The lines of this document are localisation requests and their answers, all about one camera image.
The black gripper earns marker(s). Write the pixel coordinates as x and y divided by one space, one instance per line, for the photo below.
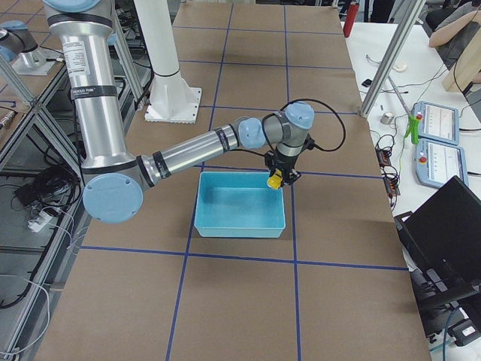
284 162

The yellow beetle toy car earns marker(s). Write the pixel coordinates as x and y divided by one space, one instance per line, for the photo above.
275 179

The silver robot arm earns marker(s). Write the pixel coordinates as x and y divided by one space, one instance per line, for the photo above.
117 179

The light blue plastic bin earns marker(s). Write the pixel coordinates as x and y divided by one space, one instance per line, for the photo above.
236 204

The small metal cylinder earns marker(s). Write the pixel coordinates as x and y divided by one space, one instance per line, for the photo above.
387 118

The lower teach pendant tablet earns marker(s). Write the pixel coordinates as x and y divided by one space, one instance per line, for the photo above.
437 162

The teach pendant tablet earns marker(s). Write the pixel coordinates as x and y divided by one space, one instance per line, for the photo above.
437 162
438 122

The upper teach pendant tablet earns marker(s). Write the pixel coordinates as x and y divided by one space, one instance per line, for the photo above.
438 122

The black laptop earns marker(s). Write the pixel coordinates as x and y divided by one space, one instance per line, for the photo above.
442 237

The red bottle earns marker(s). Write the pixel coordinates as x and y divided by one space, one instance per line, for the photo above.
350 18

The seated person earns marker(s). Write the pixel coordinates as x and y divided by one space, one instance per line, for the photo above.
454 34

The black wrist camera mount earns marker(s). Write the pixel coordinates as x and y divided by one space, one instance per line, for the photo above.
309 143

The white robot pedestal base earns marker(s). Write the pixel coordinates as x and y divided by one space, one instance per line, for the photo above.
171 99

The aluminium frame post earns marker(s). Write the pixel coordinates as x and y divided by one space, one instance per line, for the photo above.
394 48

